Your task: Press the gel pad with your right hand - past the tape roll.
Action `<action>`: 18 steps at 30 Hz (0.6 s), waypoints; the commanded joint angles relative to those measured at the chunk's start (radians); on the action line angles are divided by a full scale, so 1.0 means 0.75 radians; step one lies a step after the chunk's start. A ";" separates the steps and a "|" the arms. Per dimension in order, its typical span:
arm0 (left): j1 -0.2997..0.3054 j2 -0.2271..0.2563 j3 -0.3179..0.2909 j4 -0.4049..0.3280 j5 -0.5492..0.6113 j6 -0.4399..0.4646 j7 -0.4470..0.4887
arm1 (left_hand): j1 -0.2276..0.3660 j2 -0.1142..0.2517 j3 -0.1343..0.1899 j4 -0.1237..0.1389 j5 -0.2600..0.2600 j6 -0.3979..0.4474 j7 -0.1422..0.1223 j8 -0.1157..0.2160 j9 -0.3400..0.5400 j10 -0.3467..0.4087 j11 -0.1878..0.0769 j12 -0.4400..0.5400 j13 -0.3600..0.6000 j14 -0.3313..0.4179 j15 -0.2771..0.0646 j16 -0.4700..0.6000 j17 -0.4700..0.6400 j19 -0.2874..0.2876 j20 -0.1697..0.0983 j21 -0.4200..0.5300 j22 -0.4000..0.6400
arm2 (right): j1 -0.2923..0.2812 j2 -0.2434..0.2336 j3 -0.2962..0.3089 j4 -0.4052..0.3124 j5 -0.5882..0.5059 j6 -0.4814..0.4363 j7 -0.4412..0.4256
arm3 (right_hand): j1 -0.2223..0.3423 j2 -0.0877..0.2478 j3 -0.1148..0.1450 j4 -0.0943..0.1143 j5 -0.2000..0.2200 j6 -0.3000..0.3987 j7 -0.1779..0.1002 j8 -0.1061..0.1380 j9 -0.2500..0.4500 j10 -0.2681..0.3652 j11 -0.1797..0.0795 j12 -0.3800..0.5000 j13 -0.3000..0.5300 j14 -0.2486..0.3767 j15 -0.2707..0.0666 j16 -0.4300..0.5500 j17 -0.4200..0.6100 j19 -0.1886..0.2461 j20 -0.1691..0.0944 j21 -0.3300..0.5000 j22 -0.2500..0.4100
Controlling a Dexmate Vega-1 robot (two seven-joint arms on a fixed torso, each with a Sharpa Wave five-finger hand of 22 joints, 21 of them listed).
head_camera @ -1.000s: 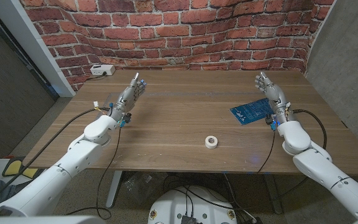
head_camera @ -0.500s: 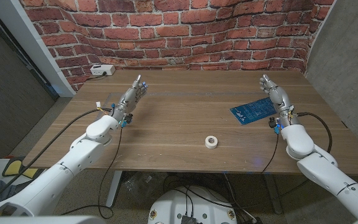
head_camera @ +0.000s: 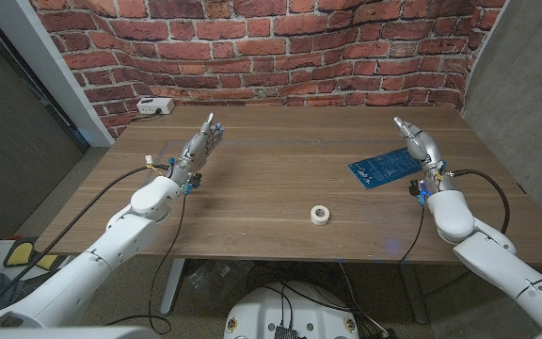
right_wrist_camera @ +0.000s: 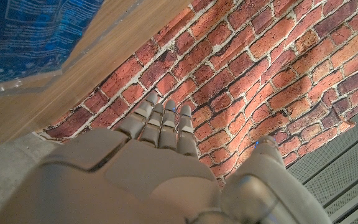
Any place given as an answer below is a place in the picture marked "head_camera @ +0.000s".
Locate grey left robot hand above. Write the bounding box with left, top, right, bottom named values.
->
left=169, top=111, right=226, bottom=187

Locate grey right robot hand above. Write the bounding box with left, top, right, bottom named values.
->
left=392, top=116, right=455, bottom=194

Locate blue printed gel pad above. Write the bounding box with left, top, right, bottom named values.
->
left=348, top=146, right=425, bottom=190

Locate white tape roll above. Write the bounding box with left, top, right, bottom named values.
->
left=310, top=204, right=331, bottom=226

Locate white power strip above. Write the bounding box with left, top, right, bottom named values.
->
left=135, top=97, right=176, bottom=116

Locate red brick print backdrop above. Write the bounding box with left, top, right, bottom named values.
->
left=29, top=0, right=507, bottom=140

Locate clear plastic bag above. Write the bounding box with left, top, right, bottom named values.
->
left=183, top=258, right=248, bottom=312

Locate grey table leg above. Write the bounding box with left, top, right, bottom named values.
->
left=160, top=257, right=187, bottom=315
left=400, top=263, right=430, bottom=325

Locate white robot torso base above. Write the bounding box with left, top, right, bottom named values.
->
left=223, top=281, right=360, bottom=339

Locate dark grey door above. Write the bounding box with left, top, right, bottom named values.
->
left=0, top=8, right=88, bottom=250

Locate yellow foot pedal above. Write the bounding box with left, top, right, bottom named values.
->
left=3, top=239, right=60, bottom=272

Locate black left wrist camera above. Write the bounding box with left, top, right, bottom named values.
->
left=183, top=172, right=204, bottom=195

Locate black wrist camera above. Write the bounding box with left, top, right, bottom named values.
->
left=183, top=172, right=204, bottom=195
left=407, top=178, right=430, bottom=206

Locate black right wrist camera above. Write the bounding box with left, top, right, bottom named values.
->
left=407, top=178, right=430, bottom=206

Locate black power strip cable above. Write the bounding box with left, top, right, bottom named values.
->
left=132, top=108, right=163, bottom=122

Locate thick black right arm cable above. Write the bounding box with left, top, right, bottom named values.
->
left=447, top=168, right=511, bottom=235

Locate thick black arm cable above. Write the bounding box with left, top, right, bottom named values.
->
left=0, top=163, right=172, bottom=324
left=447, top=168, right=511, bottom=235

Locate thin black left wrist cable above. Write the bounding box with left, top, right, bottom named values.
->
left=105, top=191, right=188, bottom=336

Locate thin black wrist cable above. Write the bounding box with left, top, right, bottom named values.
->
left=397, top=202, right=426, bottom=265
left=105, top=191, right=188, bottom=336

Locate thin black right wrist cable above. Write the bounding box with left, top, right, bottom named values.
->
left=397, top=202, right=426, bottom=265

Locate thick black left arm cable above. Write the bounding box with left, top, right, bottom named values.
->
left=0, top=163, right=172, bottom=324

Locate white door frame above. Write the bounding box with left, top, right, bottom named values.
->
left=0, top=0, right=116, bottom=148

